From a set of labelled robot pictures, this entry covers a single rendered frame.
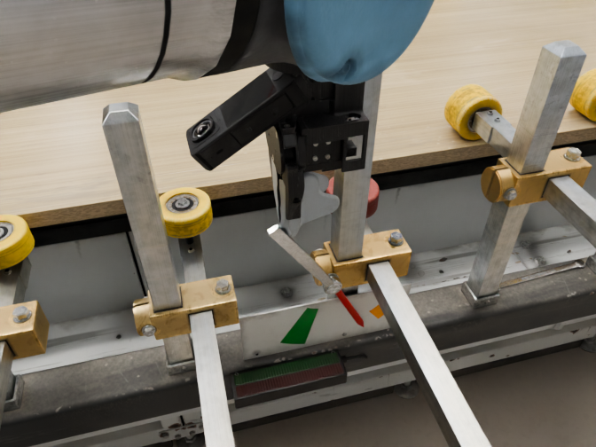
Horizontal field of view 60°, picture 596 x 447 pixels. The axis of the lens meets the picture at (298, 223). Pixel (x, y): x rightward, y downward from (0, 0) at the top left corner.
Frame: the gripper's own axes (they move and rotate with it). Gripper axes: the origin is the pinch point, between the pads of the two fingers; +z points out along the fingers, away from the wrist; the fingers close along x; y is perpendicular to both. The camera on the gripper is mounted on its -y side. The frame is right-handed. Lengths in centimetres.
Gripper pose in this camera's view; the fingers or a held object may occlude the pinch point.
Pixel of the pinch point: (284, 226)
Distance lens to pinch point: 55.1
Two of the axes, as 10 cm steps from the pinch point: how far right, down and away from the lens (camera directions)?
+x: -2.5, -6.4, 7.3
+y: 9.7, -1.7, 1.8
